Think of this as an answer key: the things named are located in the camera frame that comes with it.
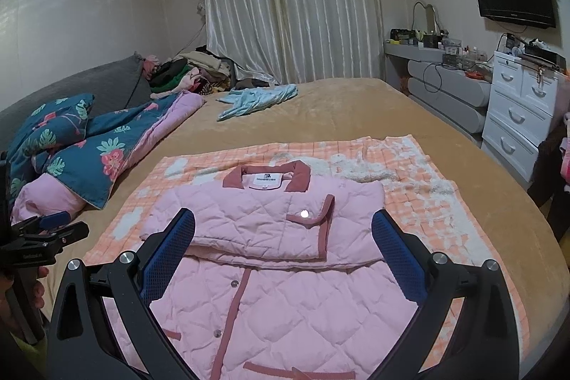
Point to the pink quilted jacket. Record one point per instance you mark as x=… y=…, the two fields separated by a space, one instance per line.
x=267 y=317

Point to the teal floral quilt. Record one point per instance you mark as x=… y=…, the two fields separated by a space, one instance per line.
x=102 y=148

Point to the person's left hand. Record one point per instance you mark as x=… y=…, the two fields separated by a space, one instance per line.
x=41 y=286

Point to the grey headboard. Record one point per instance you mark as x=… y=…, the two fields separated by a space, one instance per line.
x=89 y=86

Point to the white drawer cabinet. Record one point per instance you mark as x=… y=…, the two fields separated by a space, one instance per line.
x=512 y=113

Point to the dark fuzzy cloth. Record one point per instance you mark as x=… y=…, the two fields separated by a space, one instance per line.
x=547 y=166

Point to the light blue garment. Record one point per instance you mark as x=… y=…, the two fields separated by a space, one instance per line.
x=254 y=99

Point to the pile of clothes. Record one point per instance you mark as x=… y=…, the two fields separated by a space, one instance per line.
x=200 y=70

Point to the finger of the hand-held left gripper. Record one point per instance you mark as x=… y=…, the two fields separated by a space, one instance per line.
x=71 y=234
x=49 y=222

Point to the orange checked blanket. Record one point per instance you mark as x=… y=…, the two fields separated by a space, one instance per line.
x=400 y=166

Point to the arched table mirror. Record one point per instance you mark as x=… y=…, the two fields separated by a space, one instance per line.
x=425 y=17

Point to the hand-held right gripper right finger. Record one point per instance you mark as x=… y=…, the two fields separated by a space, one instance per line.
x=400 y=260

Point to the white striped curtain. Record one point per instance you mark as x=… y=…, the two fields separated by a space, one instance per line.
x=289 y=6

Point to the bed with tan sheet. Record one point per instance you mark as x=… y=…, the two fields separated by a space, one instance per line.
x=356 y=108

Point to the pink printed blanket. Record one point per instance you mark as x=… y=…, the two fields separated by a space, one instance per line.
x=565 y=157

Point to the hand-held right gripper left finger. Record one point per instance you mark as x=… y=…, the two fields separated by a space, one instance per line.
x=169 y=255

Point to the black box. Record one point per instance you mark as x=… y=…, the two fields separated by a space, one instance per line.
x=543 y=56

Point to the grey dressing table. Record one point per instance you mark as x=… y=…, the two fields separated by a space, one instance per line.
x=445 y=90

